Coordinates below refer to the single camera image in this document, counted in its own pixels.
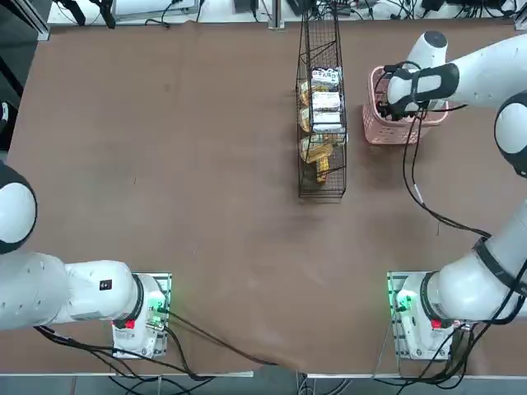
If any black wire shelf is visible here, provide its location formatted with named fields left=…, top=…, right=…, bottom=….
left=295, top=2, right=350, bottom=200

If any aluminium camera post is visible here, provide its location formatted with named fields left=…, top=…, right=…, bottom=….
left=268, top=0, right=286, bottom=30

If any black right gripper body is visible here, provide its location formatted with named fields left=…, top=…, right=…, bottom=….
left=378, top=98, right=413, bottom=123

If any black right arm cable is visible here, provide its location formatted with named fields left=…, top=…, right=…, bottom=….
left=382, top=60, right=493, bottom=239

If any aluminium frame rail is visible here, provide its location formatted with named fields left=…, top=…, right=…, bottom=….
left=24, top=0, right=51, bottom=41

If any black cable on table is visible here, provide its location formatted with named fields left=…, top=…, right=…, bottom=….
left=162, top=308, right=308, bottom=371

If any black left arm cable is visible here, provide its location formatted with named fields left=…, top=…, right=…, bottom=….
left=32, top=324, right=119, bottom=356

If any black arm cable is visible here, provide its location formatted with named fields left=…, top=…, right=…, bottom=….
left=32, top=324, right=119, bottom=356
left=382, top=60, right=493, bottom=239

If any yellow red snack box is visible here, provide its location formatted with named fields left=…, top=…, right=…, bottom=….
left=315, top=155, right=332, bottom=184

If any white packet dark print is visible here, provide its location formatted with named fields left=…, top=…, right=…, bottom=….
left=310, top=66, right=341, bottom=90

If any pink plastic basket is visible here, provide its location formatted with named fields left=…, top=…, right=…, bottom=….
left=361, top=65, right=450, bottom=146

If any white printed snack packet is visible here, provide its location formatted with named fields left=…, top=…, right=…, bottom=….
left=310, top=91, right=343, bottom=113
left=310, top=111, right=345, bottom=134

